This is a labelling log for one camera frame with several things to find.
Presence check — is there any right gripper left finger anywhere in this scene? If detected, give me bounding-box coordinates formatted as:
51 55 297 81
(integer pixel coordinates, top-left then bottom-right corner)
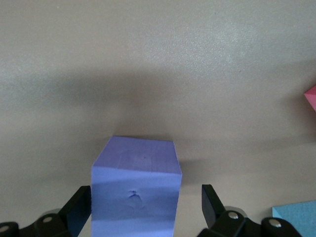
0 185 92 237

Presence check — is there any purple foam cube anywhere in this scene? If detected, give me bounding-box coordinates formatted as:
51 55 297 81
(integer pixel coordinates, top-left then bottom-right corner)
90 135 184 237

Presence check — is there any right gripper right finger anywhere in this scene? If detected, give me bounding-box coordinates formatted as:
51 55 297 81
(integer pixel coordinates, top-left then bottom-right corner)
197 184 304 237

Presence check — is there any large table mat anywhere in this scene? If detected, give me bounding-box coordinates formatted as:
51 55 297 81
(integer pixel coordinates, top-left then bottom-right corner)
0 0 316 237

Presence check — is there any red foam cube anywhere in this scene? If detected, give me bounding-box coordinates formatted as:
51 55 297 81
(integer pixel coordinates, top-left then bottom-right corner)
304 84 316 111

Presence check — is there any light blue foam cube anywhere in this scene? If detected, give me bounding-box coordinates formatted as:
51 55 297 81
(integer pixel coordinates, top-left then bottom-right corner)
272 200 316 237

